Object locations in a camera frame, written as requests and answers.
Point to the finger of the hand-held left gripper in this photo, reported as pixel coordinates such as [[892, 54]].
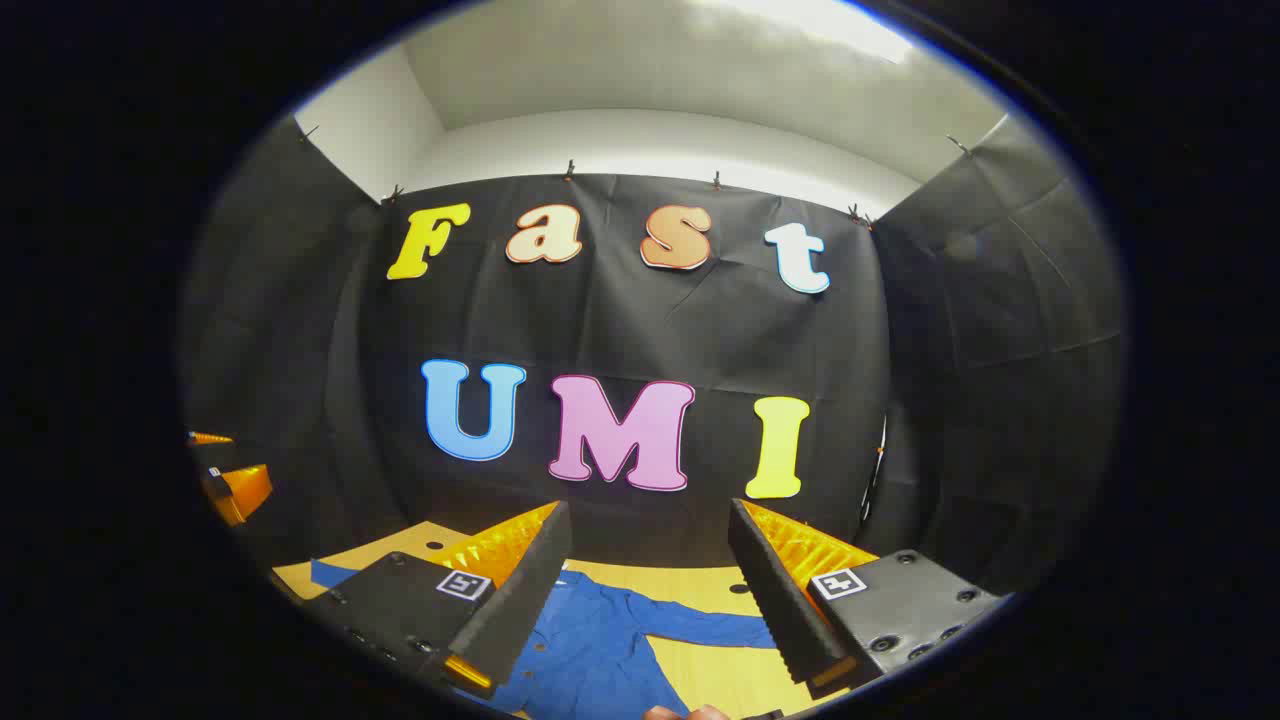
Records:
[[245, 490], [210, 438]]

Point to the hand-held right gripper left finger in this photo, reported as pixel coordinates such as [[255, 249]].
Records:
[[520, 600]]

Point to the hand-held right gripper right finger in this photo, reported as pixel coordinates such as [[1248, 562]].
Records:
[[780, 610]]

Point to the blue knitted garment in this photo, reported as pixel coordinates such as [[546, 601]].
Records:
[[600, 650]]

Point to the black backdrop cloth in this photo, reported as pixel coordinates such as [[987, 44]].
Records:
[[650, 320]]

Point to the row of small cloth clips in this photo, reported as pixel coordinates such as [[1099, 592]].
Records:
[[570, 170]]

